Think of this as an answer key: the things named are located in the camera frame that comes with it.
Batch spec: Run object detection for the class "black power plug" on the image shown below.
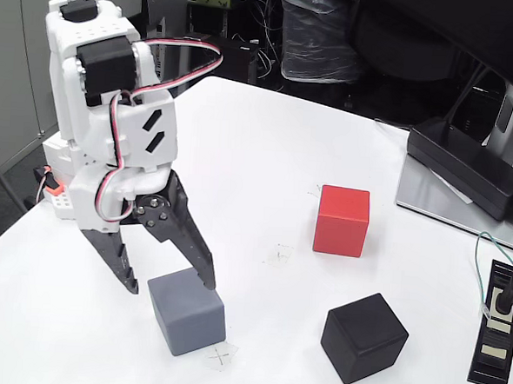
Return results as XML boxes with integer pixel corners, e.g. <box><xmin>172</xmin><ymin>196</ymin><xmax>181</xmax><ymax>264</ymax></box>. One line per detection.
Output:
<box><xmin>492</xmin><ymin>262</ymin><xmax>513</xmax><ymax>315</ymax></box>

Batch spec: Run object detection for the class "silver monitor stand base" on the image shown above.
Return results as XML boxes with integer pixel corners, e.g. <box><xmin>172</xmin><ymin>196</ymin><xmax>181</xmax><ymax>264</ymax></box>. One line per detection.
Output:
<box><xmin>391</xmin><ymin>155</ymin><xmax>513</xmax><ymax>255</ymax></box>

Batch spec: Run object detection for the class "orange cable connector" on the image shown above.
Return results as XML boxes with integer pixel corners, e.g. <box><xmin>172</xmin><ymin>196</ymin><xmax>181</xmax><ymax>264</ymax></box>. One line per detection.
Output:
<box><xmin>31</xmin><ymin>164</ymin><xmax>65</xmax><ymax>196</ymax></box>

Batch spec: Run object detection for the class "black computer case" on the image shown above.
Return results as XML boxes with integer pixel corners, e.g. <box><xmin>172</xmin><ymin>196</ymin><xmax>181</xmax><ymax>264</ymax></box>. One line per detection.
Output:
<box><xmin>183</xmin><ymin>33</ymin><xmax>263</xmax><ymax>85</ymax></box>

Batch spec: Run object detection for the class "clear tape with X mark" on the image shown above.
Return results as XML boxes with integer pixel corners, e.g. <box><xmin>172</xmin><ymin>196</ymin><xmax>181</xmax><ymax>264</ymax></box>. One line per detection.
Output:
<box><xmin>203</xmin><ymin>339</ymin><xmax>240</xmax><ymax>373</ymax></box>

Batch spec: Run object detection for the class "black power strip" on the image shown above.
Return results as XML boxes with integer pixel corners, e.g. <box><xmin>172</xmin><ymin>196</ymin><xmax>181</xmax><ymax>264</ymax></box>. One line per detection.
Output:
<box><xmin>466</xmin><ymin>257</ymin><xmax>513</xmax><ymax>384</ymax></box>

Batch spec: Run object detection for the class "black cube block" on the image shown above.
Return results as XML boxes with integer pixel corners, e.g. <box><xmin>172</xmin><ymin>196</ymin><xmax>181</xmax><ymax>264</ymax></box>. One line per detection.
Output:
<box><xmin>317</xmin><ymin>289</ymin><xmax>412</xmax><ymax>384</ymax></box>

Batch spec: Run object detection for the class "grey cube block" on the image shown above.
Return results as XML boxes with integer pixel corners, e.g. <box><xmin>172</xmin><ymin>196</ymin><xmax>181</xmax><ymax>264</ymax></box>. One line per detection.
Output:
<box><xmin>143</xmin><ymin>264</ymin><xmax>230</xmax><ymax>360</ymax></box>

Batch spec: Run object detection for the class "black monitor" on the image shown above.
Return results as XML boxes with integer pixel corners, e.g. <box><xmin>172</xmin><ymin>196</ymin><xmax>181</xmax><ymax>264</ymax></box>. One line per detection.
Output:
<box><xmin>357</xmin><ymin>0</ymin><xmax>513</xmax><ymax>101</ymax></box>

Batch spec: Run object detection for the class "red cube block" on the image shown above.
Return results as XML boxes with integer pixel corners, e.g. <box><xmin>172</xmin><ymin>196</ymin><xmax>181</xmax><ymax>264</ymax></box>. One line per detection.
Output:
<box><xmin>312</xmin><ymin>183</ymin><xmax>372</xmax><ymax>259</ymax></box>

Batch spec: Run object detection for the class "green thin cable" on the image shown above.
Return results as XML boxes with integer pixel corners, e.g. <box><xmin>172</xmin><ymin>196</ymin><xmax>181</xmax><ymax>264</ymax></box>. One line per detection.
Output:
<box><xmin>470</xmin><ymin>231</ymin><xmax>513</xmax><ymax>321</ymax></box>

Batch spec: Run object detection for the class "black power adapter brick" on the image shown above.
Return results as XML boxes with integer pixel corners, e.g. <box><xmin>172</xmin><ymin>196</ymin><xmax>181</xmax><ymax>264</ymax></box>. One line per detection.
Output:
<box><xmin>402</xmin><ymin>114</ymin><xmax>513</xmax><ymax>222</ymax></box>

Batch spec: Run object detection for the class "white perforated base clamp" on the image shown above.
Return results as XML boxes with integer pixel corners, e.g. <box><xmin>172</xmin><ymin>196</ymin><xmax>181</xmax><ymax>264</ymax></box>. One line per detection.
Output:
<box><xmin>41</xmin><ymin>182</ymin><xmax>82</xmax><ymax>222</ymax></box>

